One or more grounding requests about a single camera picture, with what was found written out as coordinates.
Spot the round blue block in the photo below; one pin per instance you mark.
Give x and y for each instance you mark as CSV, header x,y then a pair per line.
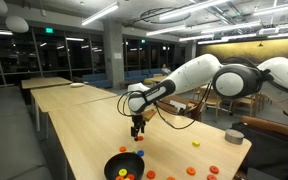
x,y
140,153

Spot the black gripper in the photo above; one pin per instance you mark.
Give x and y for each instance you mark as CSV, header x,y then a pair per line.
x,y
138,124

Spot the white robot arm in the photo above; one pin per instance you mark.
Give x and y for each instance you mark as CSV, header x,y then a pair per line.
x,y
231,81

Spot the grey bench sofa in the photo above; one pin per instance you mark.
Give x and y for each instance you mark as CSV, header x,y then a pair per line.
x,y
21,157

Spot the black bowl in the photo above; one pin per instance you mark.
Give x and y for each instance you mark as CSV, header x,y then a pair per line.
x,y
133,163

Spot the grey tape roll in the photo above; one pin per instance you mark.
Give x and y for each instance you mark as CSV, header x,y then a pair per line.
x,y
234,136

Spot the cardboard box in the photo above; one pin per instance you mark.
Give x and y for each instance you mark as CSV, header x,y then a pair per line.
x,y
177,105

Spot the round orange block bottom edge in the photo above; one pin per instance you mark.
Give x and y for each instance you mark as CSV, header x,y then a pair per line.
x,y
170,178

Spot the yellow square block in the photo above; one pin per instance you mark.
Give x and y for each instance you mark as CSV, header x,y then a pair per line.
x,y
196,143

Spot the white plate on table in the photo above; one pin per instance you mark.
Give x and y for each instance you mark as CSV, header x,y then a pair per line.
x,y
76,85

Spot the round yellow block in bowl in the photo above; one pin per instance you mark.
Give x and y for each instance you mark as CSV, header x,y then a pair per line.
x,y
122,172

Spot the brown padded chair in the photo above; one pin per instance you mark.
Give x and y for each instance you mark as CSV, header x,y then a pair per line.
x,y
265,124

